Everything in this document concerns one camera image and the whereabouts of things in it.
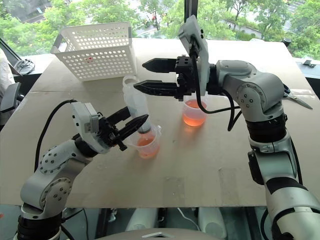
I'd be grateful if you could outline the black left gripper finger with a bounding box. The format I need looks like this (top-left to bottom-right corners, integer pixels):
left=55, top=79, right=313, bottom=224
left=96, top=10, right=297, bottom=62
left=105, top=106, right=133, bottom=125
left=116, top=113, right=150, bottom=144

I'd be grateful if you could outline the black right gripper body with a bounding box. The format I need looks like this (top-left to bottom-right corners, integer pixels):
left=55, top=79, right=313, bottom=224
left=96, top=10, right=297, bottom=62
left=174, top=55, right=199, bottom=102

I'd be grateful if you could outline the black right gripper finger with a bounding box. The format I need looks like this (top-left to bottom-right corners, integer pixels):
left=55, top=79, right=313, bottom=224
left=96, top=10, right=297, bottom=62
left=141, top=57, right=178, bottom=74
left=132, top=79, right=180, bottom=98

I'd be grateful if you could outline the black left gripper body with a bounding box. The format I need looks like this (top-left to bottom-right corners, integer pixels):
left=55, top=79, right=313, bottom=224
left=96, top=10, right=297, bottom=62
left=98, top=115, right=129, bottom=153

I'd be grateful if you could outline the large clear plastic syringe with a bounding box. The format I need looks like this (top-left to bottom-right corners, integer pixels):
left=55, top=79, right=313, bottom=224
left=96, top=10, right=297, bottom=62
left=121, top=74, right=154, bottom=137

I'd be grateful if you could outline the clear plastic cup red liquid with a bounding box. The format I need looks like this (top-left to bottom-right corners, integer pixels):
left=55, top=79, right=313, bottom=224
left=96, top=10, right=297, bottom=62
left=181, top=98, right=209, bottom=127

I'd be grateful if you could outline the white perforated plastic basket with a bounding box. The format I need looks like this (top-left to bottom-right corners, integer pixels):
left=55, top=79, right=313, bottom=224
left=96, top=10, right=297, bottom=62
left=50, top=21, right=138, bottom=82

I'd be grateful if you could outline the white rounded robot leg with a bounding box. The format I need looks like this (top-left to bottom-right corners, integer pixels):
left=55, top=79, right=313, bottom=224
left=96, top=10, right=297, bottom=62
left=198, top=207, right=229, bottom=239
left=124, top=207, right=160, bottom=232

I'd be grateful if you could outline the black monitor device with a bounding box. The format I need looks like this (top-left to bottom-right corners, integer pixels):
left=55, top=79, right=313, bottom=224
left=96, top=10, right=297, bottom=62
left=0, top=81, right=23, bottom=114

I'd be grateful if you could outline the white cloth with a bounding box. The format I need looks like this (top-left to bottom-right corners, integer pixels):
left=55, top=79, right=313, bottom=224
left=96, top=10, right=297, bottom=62
left=0, top=46, right=15, bottom=102

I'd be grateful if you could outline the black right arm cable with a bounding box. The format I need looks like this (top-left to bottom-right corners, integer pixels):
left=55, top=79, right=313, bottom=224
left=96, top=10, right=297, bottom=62
left=190, top=42, right=244, bottom=132

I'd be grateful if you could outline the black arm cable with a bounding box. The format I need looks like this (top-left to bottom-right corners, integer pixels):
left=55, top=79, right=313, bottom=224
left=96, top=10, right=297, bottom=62
left=34, top=99, right=79, bottom=173
left=190, top=42, right=244, bottom=132

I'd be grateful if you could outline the clear measuring cup with handle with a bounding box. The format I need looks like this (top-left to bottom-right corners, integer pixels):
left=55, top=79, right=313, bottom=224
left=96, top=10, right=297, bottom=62
left=128, top=124, right=163, bottom=160

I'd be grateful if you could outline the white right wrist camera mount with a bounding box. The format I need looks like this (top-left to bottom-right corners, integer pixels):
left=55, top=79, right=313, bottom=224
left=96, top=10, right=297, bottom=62
left=177, top=14, right=211, bottom=97

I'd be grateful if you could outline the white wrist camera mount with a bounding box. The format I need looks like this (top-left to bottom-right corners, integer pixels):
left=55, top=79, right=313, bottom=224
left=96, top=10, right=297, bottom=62
left=177, top=14, right=211, bottom=97
left=71, top=101, right=111, bottom=154

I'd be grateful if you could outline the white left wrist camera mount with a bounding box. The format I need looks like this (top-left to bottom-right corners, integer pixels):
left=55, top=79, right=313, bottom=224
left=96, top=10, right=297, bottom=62
left=71, top=101, right=111, bottom=154

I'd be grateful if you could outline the black window post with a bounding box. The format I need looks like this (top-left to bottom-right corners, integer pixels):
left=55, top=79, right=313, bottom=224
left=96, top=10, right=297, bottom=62
left=184, top=0, right=199, bottom=21

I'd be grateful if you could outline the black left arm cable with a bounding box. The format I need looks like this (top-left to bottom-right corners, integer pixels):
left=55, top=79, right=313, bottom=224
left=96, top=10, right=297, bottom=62
left=34, top=99, right=79, bottom=173

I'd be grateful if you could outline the bundle of dark cables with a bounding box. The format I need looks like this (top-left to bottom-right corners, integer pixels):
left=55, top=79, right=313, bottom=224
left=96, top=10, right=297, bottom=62
left=12, top=58, right=36, bottom=75

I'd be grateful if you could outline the thin white cable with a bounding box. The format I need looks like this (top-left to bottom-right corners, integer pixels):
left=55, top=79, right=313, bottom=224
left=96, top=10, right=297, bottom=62
left=176, top=207, right=201, bottom=231

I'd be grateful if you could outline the silver scissors dark handle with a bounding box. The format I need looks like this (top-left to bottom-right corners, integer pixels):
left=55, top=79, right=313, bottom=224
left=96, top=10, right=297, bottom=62
left=283, top=83, right=314, bottom=110

